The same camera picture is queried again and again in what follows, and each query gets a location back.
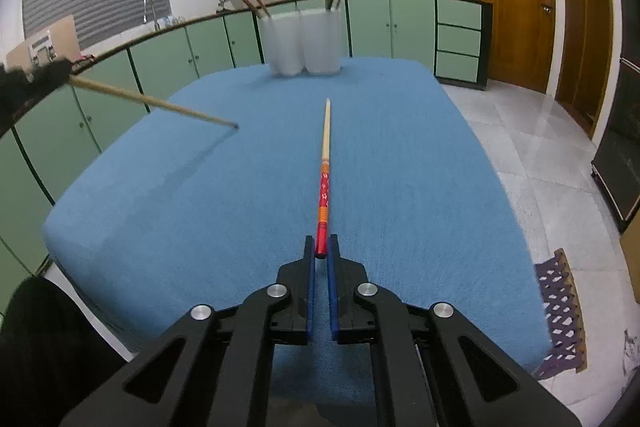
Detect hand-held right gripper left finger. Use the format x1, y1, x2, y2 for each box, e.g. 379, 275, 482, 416
59, 234, 317, 427

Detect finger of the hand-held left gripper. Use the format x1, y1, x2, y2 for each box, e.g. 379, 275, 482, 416
27, 58, 73, 88

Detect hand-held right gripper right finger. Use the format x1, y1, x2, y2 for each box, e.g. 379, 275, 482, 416
326, 233, 583, 427

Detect white translucent plastic cup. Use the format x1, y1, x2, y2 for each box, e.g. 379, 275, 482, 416
299, 9, 344, 75
258, 13, 306, 76

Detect green lower kitchen cabinets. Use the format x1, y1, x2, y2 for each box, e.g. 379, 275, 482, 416
0, 0, 493, 278

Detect metal sink faucet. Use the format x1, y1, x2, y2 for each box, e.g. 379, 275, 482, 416
142, 0, 161, 30

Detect blue tablecloth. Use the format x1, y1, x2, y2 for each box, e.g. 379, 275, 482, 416
42, 56, 553, 408

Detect purple patterned floor mat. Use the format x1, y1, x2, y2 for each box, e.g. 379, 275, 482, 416
534, 248, 587, 380

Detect green drawer unit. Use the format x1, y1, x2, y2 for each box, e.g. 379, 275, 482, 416
434, 0, 485, 88

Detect tan cardboard box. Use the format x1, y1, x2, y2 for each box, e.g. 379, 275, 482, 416
620, 222, 640, 278

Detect black oven cabinet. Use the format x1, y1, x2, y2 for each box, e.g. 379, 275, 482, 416
591, 0, 640, 235

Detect wooden door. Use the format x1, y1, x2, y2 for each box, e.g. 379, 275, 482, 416
470, 0, 557, 95

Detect dark wooden doorway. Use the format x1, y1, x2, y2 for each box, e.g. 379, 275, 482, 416
555, 0, 616, 140

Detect white bracket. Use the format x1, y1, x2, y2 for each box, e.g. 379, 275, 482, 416
27, 32, 56, 62

